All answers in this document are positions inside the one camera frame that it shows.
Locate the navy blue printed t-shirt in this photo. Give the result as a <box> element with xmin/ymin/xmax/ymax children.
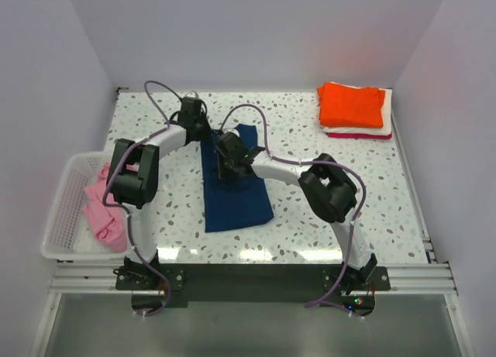
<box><xmin>201</xmin><ymin>135</ymin><xmax>274</xmax><ymax>233</ymax></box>

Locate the folded white t-shirt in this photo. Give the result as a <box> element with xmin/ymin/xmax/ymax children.
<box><xmin>322</xmin><ymin>88</ymin><xmax>392</xmax><ymax>135</ymax></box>

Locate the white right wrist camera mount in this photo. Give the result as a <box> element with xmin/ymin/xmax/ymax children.
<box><xmin>223</xmin><ymin>128</ymin><xmax>240</xmax><ymax>137</ymax></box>

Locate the white plastic laundry basket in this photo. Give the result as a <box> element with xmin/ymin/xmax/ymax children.
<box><xmin>40</xmin><ymin>151</ymin><xmax>126</xmax><ymax>261</ymax></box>

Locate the pink t-shirt in basket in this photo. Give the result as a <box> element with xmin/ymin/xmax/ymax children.
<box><xmin>82</xmin><ymin>163</ymin><xmax>127</xmax><ymax>252</ymax></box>

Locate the folded magenta t-shirt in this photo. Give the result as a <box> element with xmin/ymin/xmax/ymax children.
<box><xmin>327</xmin><ymin>132</ymin><xmax>392</xmax><ymax>140</ymax></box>

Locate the folded orange t-shirt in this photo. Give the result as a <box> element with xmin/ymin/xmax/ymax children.
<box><xmin>316</xmin><ymin>82</ymin><xmax>385</xmax><ymax>129</ymax></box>

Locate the aluminium frame rail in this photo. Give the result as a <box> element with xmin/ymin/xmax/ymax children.
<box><xmin>49</xmin><ymin>260</ymin><xmax>458</xmax><ymax>295</ymax></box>

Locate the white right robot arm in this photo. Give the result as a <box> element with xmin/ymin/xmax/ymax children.
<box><xmin>215</xmin><ymin>131</ymin><xmax>377</xmax><ymax>290</ymax></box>

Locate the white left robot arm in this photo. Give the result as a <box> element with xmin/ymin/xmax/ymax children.
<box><xmin>105</xmin><ymin>96</ymin><xmax>212</xmax><ymax>263</ymax></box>

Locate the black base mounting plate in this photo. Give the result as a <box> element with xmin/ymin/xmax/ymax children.
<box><xmin>113</xmin><ymin>260</ymin><xmax>391</xmax><ymax>311</ymax></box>

